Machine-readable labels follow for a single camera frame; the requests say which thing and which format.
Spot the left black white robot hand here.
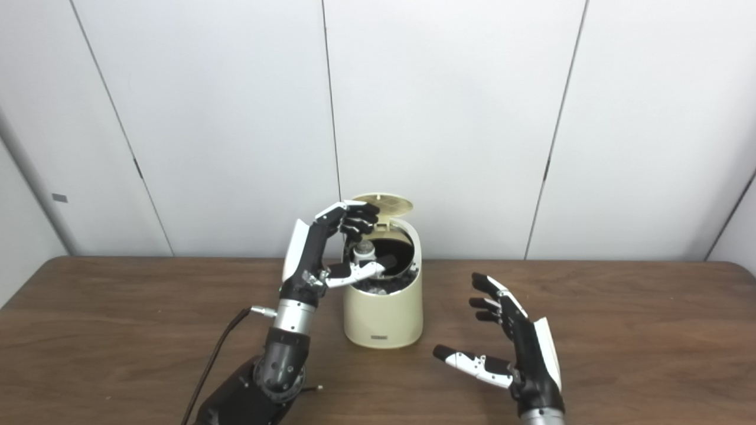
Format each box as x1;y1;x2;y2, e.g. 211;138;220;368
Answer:
280;201;387;303

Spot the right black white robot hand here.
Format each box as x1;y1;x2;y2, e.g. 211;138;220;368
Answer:
433;272;565;417

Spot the small white plastic bottle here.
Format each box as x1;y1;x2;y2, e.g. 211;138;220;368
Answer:
353;239;379;266

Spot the cream-colored round bin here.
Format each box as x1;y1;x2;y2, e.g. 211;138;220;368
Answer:
343;217;423;349

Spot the cream round bin lid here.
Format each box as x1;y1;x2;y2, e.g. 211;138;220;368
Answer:
350;192;414;231

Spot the black bin liner bag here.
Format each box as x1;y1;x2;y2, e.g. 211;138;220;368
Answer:
353;227;419;296

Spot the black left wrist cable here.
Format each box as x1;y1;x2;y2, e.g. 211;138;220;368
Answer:
180;305;278;425

